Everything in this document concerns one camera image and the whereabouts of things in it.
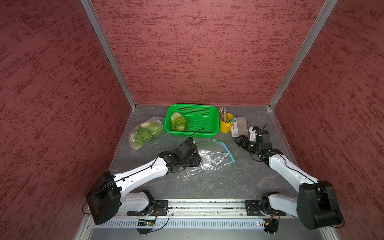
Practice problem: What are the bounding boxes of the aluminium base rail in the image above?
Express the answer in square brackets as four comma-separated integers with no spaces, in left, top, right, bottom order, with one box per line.
[86,197,329,220]

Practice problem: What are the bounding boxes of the chinese cabbage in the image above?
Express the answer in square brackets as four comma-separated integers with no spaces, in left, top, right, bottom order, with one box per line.
[141,120,165,139]
[171,112,188,132]
[130,127,152,150]

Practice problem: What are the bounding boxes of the aluminium left corner post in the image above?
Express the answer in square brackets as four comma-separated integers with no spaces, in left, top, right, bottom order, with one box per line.
[81,0,137,110]

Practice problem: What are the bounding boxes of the green plastic perforated basket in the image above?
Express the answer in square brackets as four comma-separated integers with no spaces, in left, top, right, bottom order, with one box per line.
[164,104,220,138]

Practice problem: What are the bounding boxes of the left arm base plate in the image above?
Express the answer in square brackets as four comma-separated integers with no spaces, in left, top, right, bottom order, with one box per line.
[127,200,169,217]

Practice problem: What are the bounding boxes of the black right camera cable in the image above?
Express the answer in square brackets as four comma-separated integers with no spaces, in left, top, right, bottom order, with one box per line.
[250,122,346,229]

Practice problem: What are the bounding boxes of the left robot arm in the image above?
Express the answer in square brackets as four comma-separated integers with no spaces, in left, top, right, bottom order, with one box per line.
[86,138,202,225]

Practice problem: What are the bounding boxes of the clear zipper bag blue seal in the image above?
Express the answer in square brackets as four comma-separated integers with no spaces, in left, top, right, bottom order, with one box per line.
[129,117,166,150]

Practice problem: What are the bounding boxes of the yellow pencil cup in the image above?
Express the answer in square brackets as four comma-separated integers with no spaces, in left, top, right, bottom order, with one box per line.
[220,113,234,133]

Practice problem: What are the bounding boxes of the blue white small box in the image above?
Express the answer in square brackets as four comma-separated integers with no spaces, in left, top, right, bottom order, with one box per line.
[231,117,239,138]

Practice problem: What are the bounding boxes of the black camera cable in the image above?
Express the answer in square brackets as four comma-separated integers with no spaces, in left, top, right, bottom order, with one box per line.
[81,128,205,216]
[250,122,346,229]

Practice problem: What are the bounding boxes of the black left camera cable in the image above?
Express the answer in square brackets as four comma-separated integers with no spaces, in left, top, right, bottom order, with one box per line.
[81,128,205,216]

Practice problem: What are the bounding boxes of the aluminium corner post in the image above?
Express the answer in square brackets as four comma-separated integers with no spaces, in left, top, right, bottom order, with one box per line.
[269,0,338,111]
[81,0,137,110]

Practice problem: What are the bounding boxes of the spare clear zipper bag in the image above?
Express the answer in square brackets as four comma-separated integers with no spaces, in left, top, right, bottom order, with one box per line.
[180,139,236,182]

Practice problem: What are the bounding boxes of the aluminium right corner post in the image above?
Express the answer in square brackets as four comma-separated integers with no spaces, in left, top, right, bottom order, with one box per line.
[269,0,338,111]

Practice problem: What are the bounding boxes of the perforated white cable tray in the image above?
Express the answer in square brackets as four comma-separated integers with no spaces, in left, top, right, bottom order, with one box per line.
[94,219,265,230]

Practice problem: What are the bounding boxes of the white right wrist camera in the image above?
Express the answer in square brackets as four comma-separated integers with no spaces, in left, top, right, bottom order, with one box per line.
[249,126,264,143]

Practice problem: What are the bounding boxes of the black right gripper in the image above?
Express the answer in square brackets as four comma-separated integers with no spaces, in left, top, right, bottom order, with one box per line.
[233,134,261,154]

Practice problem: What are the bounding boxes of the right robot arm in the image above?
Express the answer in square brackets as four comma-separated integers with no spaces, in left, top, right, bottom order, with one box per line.
[234,127,345,230]

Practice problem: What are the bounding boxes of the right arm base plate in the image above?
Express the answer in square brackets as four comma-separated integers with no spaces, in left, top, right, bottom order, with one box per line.
[245,199,287,218]

